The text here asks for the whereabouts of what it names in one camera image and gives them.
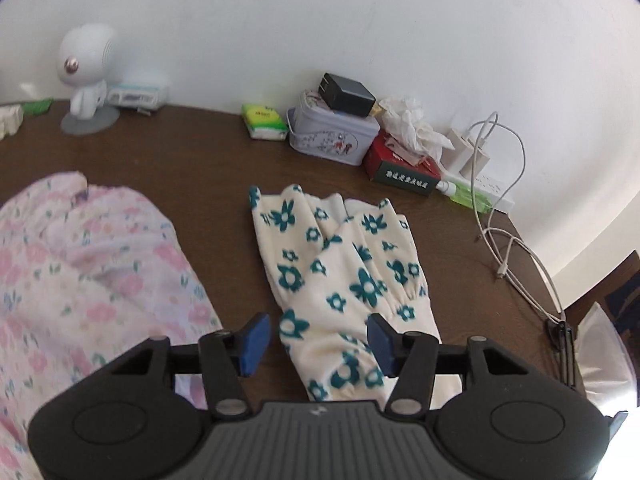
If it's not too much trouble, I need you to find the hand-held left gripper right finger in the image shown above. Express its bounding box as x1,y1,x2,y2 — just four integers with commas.
367,313,532,419

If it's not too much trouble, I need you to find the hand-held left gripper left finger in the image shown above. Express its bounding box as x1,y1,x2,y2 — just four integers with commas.
106,312,272,419

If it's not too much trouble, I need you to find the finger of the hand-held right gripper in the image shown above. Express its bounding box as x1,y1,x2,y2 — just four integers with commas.
606,409,630,441

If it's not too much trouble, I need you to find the cream teal-flowered garment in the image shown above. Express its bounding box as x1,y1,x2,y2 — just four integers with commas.
248,183,464,412

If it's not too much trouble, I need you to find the black phone stand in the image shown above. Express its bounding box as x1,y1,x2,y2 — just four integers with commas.
544,319,584,392

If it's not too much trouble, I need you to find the wooden chair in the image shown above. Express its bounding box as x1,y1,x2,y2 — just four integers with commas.
564,249,640,342

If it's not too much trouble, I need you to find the pink floral garment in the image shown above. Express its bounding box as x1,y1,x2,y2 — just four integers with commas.
0,170,225,480

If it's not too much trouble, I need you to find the red and black box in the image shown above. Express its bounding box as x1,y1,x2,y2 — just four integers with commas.
362,129,444,198

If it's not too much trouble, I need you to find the white power strip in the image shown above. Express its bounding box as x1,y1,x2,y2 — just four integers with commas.
439,169,516,214

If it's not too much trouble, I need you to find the white charger plug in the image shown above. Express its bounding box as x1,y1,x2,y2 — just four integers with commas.
467,142,494,182
444,127,474,177

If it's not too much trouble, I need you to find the lilac tin box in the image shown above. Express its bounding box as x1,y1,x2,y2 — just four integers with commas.
287,88,381,167

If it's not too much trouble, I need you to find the green tissue pack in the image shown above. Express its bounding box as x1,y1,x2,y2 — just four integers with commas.
241,103,290,141

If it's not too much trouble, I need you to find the crumpled white tissue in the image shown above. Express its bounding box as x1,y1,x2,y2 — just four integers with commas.
377,94,457,159

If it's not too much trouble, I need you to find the black charger adapter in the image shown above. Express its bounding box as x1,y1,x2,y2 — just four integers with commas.
319,72,377,117

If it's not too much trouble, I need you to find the white and blue gadget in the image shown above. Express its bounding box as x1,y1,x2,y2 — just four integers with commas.
106,78,170,111

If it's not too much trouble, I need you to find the white robot lamp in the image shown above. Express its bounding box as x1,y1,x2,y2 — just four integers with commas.
56,23,122,136

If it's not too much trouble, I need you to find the white charging cable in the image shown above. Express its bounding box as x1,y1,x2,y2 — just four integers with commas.
465,112,527,282
477,227,568,323

